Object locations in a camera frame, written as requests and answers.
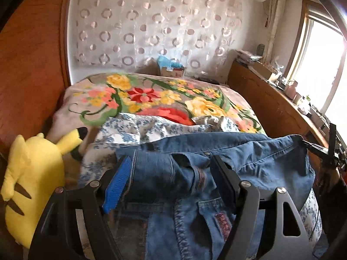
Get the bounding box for person's right forearm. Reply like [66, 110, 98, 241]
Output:
[318, 177, 347, 252]

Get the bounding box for yellow plush toy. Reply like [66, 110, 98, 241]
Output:
[0, 127, 88, 250]

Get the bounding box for cream window curtain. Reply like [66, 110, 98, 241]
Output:
[264, 0, 287, 58]

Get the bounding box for person's right hand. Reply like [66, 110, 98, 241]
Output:
[316, 166, 341, 192]

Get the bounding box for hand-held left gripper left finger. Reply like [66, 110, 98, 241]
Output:
[28, 155, 134, 260]

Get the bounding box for pile of papers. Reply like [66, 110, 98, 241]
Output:
[234, 49, 263, 66]

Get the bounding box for colourful flower blanket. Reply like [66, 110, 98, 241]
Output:
[53, 72, 262, 141]

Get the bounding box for open cardboard box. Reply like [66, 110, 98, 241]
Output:
[249, 60, 283, 81]

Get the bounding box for bright window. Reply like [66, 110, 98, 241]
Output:
[285, 0, 347, 120]

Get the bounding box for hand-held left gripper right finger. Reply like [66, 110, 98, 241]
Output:
[210, 155, 312, 260]

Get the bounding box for blue denim pants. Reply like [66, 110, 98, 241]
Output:
[115, 133, 316, 260]

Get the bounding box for long wooden cabinet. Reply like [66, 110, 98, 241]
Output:
[227, 59, 330, 148]

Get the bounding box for red cloth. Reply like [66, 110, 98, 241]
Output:
[136, 107, 196, 126]

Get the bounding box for blue floral bedsheet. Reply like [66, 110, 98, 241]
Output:
[79, 112, 323, 260]

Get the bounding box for circle-patterned sheer curtain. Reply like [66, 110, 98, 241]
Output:
[66, 0, 267, 71]

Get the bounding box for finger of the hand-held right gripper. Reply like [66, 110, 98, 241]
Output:
[300, 139, 331, 158]

